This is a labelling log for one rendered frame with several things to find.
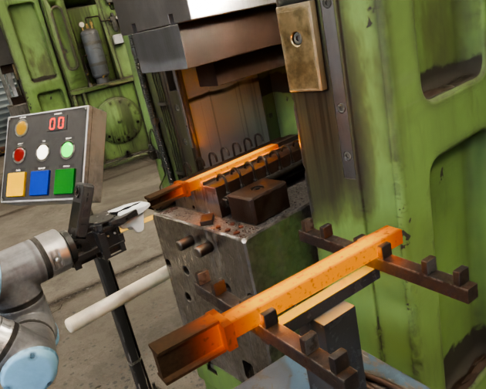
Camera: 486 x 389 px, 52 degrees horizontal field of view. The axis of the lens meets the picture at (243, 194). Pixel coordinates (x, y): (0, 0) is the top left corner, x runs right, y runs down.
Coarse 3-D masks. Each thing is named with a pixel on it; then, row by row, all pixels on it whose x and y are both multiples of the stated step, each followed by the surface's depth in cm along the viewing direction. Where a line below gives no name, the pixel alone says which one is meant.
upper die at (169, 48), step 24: (192, 24) 108; (216, 24) 113; (240, 24) 117; (264, 24) 122; (144, 48) 119; (168, 48) 112; (192, 48) 109; (216, 48) 113; (240, 48) 118; (264, 48) 123; (144, 72) 123
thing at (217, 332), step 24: (360, 240) 73; (384, 240) 72; (336, 264) 68; (360, 264) 71; (288, 288) 65; (312, 288) 66; (216, 312) 62; (240, 312) 62; (168, 336) 58; (192, 336) 57; (216, 336) 60; (168, 360) 57; (192, 360) 59; (168, 384) 57
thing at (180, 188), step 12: (276, 144) 138; (252, 156) 133; (216, 168) 128; (228, 168) 128; (192, 180) 122; (204, 180) 124; (156, 192) 117; (168, 192) 117; (180, 192) 120; (156, 204) 117
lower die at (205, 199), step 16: (288, 144) 139; (272, 160) 131; (288, 160) 133; (192, 176) 132; (256, 176) 126; (192, 192) 127; (208, 192) 121; (224, 192) 120; (192, 208) 130; (208, 208) 124; (224, 208) 121
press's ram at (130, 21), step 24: (120, 0) 119; (144, 0) 112; (168, 0) 105; (192, 0) 102; (216, 0) 106; (240, 0) 110; (264, 0) 114; (120, 24) 123; (144, 24) 115; (168, 24) 109
